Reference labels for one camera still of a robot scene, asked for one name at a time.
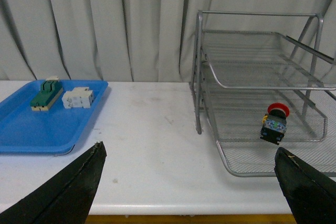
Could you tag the blue plastic tray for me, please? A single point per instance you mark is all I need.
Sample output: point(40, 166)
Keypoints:
point(55, 131)

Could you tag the red emergency stop button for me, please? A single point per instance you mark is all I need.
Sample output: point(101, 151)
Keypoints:
point(274, 123)

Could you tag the white circuit breaker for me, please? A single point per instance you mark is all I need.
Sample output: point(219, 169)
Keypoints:
point(79, 97)

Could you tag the white curtain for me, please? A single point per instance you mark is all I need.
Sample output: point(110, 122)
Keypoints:
point(115, 40)

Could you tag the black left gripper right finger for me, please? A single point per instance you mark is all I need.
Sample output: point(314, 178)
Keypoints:
point(309, 193)

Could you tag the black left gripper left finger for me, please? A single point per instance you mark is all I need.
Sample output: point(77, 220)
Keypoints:
point(66, 197)

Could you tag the silver wire mesh rack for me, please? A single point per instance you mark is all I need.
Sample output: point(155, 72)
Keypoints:
point(244, 62)

